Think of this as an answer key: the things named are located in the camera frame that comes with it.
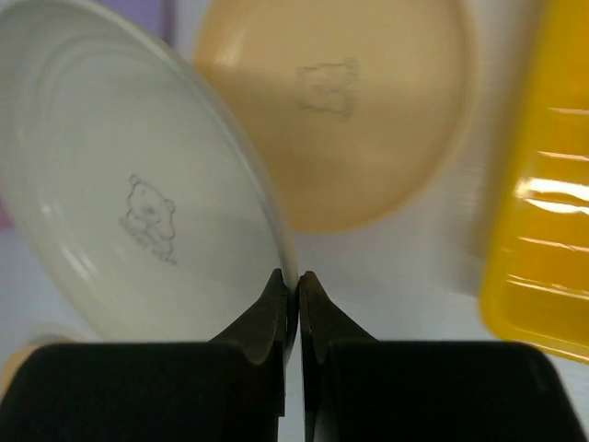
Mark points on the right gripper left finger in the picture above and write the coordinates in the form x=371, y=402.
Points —
x=230, y=388

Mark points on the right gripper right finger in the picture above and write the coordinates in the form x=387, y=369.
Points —
x=358, y=388

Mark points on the cream white plate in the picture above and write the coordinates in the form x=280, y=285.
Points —
x=140, y=194

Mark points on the orange plate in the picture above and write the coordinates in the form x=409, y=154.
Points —
x=353, y=105

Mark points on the purple plate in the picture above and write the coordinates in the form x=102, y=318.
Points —
x=157, y=16

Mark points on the yellow plastic bin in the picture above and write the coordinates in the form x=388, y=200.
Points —
x=535, y=285

